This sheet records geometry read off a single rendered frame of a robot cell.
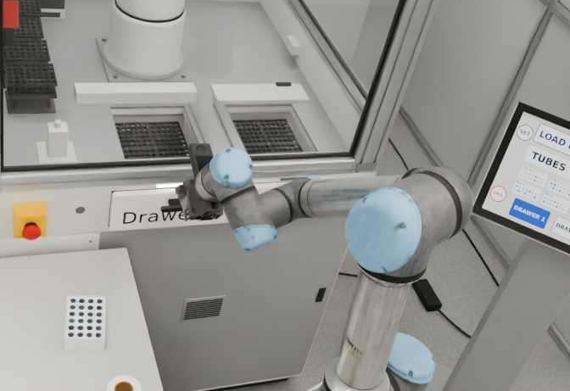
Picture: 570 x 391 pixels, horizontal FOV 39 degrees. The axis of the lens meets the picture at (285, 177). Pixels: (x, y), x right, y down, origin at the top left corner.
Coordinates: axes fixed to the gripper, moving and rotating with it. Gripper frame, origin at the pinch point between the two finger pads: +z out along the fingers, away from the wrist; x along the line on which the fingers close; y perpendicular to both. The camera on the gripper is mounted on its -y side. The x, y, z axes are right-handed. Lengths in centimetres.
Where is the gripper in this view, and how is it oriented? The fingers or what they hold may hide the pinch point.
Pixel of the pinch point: (187, 197)
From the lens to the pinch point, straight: 183.3
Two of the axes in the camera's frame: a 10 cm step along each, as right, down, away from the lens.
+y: 1.4, 9.7, -2.2
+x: 9.2, -0.5, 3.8
